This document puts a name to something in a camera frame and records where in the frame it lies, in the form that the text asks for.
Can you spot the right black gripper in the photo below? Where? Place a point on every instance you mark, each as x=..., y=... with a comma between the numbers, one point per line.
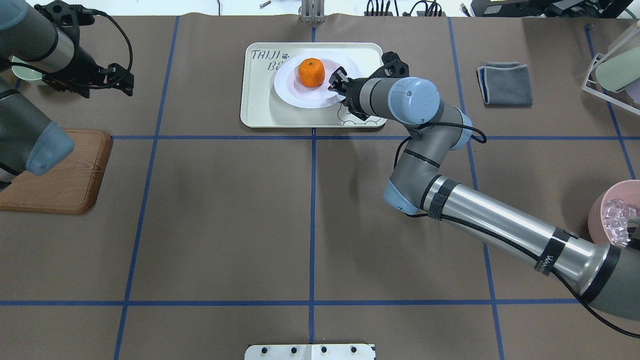
x=351, y=91

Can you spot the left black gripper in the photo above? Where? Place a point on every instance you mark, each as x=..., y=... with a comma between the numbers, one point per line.
x=86, y=65

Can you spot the orange fruit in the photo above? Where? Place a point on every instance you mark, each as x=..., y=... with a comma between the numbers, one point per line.
x=311, y=73

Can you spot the white ribbed plate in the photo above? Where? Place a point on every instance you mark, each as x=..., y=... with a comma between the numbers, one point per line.
x=289, y=88

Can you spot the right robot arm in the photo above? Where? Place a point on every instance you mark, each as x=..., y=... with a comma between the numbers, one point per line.
x=601, y=276

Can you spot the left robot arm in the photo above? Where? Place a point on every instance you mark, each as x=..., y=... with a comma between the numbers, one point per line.
x=45, y=39

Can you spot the cream bear tray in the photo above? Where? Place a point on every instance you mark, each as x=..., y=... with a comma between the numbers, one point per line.
x=261, y=107

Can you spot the brown wooden tray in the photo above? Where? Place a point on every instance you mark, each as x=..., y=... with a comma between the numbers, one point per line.
x=71, y=187

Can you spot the mint green bowl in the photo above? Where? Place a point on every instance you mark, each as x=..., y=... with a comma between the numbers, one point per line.
x=28, y=75

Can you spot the folded grey cloth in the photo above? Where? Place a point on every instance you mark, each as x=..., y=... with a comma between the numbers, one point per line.
x=505, y=84

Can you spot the sage green cup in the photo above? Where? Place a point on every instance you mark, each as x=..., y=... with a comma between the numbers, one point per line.
x=615, y=73

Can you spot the lilac cup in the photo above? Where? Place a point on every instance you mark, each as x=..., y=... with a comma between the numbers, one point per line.
x=633, y=90

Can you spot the pink bowl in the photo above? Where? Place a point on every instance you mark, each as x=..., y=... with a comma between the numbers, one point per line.
x=614, y=216

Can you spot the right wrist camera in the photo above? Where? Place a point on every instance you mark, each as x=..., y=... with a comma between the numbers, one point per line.
x=392, y=67

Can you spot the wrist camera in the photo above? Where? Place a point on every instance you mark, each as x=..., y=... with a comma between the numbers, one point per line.
x=67, y=17
x=392, y=67

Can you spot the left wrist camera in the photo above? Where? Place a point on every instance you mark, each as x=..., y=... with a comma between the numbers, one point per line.
x=67, y=17

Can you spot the aluminium frame post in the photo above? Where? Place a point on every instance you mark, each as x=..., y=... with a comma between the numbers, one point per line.
x=312, y=12

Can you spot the white wire cup rack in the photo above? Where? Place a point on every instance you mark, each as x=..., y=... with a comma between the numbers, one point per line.
x=625, y=41

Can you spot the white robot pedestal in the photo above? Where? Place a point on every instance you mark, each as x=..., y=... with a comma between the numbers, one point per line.
x=331, y=351

